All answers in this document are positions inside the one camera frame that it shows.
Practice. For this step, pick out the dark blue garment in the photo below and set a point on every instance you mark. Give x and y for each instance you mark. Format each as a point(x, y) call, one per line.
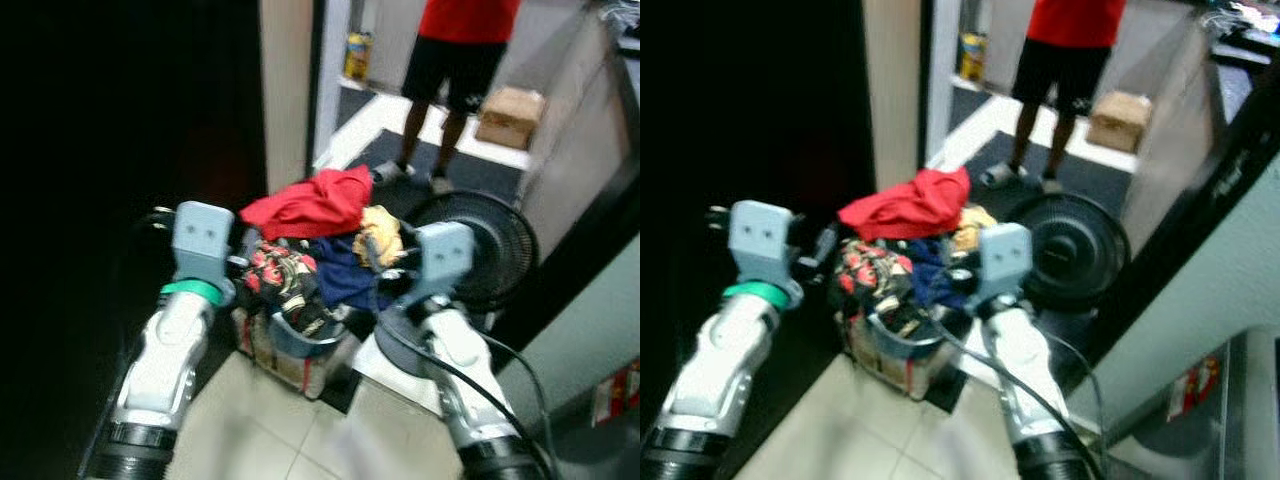
point(930, 275)
point(345, 275)

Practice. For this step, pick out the red black floral garment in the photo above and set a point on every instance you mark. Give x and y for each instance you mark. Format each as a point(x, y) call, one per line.
point(870, 275)
point(280, 275)

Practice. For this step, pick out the beige garment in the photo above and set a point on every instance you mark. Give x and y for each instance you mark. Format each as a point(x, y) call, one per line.
point(972, 228)
point(380, 235)

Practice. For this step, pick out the laundry basket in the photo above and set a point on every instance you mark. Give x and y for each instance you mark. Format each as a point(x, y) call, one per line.
point(895, 368)
point(290, 368)

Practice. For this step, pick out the black floor fan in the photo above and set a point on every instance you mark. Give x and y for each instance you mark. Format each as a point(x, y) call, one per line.
point(495, 240)
point(1075, 250)

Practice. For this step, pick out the dark grey floor mat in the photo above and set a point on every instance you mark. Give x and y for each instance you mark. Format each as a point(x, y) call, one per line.
point(1095, 178)

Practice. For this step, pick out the brown cardboard box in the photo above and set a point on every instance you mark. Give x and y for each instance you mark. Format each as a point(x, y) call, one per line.
point(1120, 120)
point(510, 118)

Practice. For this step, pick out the yellow can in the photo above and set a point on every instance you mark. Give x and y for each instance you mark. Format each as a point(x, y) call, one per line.
point(357, 55)
point(972, 57)

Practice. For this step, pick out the person in red shirt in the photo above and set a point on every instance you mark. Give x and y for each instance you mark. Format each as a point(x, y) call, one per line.
point(1070, 60)
point(465, 60)

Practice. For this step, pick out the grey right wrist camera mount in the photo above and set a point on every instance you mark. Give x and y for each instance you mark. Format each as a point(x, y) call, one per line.
point(1005, 260)
point(445, 255)

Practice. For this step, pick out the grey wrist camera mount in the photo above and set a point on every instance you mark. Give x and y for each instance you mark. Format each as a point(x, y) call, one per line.
point(203, 240)
point(762, 240)
point(445, 255)
point(1005, 260)

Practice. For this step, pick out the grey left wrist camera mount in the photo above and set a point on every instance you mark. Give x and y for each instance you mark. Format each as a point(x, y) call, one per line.
point(203, 240)
point(762, 240)

